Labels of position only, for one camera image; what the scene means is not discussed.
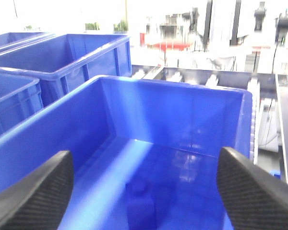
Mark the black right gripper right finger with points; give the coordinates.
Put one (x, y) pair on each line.
(253, 198)

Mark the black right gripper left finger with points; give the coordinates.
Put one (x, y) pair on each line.
(39, 201)

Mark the right stainless steel shelf rack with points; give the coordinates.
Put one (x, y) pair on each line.
(269, 134)

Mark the large blue target bin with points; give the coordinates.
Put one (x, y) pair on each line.
(119, 129)

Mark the blue bin left neighbour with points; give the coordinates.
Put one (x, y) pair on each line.
(20, 98)

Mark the blue bin behind neighbour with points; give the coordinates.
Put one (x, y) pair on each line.
(66, 61)

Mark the far blue bin top left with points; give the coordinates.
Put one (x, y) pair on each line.
(14, 39)

